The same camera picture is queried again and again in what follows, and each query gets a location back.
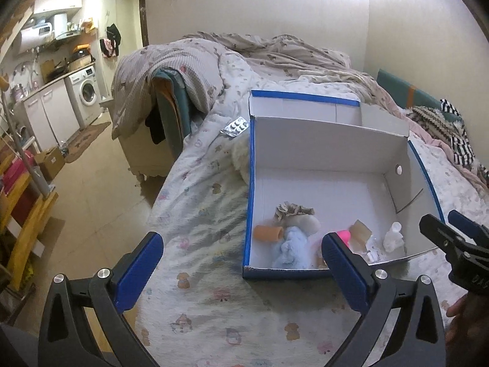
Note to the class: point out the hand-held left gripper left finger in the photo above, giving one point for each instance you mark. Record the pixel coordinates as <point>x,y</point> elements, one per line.
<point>139,271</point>

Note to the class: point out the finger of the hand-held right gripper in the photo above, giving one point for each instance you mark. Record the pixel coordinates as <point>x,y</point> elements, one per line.
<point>470,227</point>
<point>439,231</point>

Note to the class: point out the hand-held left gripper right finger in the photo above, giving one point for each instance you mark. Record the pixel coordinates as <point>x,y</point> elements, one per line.
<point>345,275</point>

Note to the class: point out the pink soft toy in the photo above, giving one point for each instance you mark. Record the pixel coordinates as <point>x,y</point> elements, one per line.
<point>344,236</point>

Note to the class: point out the white small bottle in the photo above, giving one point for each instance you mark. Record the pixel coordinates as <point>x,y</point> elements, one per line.
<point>393,239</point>

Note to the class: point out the tan soft item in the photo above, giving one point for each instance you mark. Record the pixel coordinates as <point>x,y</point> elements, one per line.
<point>361,231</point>

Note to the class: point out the beige patterned sock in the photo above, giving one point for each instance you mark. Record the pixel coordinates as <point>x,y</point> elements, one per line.
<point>294,210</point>

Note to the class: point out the orange soft cylinder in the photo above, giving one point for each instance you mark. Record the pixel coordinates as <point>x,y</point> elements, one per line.
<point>267,233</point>

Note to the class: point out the blue and white cardboard box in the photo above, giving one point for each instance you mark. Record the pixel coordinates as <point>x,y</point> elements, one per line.
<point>324,183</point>

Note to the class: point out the person's right hand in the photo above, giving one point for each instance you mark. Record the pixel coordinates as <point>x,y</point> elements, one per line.
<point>472,321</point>

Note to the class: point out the clear plastic bag with label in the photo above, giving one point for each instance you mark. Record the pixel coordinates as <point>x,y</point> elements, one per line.
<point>372,252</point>

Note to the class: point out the light blue fuzzy sock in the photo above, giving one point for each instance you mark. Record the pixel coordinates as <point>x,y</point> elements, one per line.
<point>292,250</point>

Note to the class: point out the cream plush item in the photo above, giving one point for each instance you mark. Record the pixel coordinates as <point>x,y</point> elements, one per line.
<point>305,224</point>

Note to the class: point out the black and white striped garment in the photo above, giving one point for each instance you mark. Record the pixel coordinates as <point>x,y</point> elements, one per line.
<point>462,141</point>

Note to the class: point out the brown patterned knit garment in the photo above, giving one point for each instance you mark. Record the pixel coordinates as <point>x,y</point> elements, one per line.
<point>431,120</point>

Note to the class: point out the yellow wooden rack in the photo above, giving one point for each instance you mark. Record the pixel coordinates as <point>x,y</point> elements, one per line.
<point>34,214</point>

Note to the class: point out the brown door mat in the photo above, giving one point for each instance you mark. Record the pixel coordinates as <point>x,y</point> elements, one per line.
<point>86,141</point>

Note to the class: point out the black hanging cloth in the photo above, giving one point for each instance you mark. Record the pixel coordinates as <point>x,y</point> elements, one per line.
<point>156,126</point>

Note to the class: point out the red storage bin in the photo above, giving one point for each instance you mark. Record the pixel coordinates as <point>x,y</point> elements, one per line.
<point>15,191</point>

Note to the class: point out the teal bed headboard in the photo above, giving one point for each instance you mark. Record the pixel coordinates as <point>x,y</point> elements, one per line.
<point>397,88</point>

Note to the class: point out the cream fleece blanket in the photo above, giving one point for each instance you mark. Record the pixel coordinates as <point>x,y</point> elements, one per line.
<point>242,160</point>

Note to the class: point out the silver pill blister pack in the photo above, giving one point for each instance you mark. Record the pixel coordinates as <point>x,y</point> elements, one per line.
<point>235,126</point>

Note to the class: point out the white floor cabinet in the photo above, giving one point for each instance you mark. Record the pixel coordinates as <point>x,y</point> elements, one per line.
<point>53,114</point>

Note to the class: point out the white washing machine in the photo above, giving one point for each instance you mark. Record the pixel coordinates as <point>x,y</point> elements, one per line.
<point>86,91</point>

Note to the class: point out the beige printed duvet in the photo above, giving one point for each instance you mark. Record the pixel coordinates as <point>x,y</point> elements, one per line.
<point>183,61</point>

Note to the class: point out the dark hanging clothes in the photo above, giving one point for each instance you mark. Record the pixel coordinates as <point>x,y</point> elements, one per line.
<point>110,40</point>

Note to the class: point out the dark door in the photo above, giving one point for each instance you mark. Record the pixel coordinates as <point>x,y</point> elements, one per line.
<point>143,19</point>

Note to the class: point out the white water heater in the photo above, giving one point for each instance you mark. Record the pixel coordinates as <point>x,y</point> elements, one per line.
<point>34,36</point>

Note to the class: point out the white wall cabinet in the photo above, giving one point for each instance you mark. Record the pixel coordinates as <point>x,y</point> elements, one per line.
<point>57,4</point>

